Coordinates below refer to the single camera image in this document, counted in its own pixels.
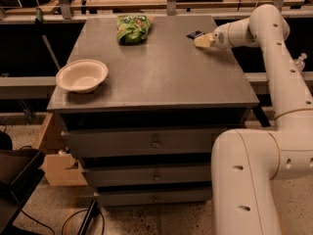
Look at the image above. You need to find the white paper bowl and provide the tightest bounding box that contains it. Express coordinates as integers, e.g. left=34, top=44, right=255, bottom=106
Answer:
left=56, top=60, right=109, bottom=93

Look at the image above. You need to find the grey top drawer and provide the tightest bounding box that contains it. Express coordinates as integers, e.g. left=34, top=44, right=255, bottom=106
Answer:
left=62, top=128, right=224, bottom=158

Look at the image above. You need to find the green chip bag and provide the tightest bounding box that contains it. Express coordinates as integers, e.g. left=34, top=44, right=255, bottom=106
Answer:
left=116, top=15, right=154, bottom=45

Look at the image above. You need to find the grey middle drawer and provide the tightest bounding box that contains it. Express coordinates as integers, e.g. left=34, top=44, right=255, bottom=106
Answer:
left=82, top=164, right=211, bottom=187

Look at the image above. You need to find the black floor cable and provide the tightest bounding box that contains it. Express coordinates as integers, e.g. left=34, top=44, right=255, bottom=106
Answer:
left=13, top=193, right=106, bottom=235

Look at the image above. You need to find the clear sanitizer bottle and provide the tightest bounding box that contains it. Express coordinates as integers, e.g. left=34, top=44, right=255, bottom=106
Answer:
left=294, top=53, right=307, bottom=71

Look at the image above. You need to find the grey drawer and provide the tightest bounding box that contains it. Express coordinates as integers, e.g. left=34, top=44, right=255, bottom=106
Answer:
left=82, top=164, right=211, bottom=187
left=62, top=128, right=224, bottom=158
left=94, top=186, right=212, bottom=208

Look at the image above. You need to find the grey drawer cabinet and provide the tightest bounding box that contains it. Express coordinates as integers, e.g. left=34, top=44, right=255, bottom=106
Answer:
left=48, top=16, right=258, bottom=194

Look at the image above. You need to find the wooden crate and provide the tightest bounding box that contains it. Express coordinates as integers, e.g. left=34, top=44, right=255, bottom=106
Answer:
left=32, top=113, right=87, bottom=187

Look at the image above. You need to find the dark blue rxbar wrapper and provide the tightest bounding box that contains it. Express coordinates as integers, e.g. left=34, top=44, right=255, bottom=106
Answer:
left=187, top=30, right=204, bottom=40

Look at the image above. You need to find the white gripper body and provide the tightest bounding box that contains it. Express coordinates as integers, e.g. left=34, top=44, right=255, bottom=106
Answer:
left=213, top=27, right=229, bottom=48

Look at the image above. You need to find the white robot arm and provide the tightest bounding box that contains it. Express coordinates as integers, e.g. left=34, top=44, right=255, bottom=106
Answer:
left=194, top=4, right=313, bottom=235

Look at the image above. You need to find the black tray stand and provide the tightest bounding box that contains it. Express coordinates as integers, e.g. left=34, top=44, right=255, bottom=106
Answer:
left=0, top=149, right=45, bottom=235

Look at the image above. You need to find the grey bottom drawer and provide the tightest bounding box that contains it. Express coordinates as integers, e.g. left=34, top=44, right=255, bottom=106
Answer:
left=94, top=186, right=212, bottom=208

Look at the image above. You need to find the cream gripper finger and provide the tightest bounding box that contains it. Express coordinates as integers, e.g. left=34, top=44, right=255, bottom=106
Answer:
left=194, top=37, right=214, bottom=48
left=199, top=33, right=214, bottom=42

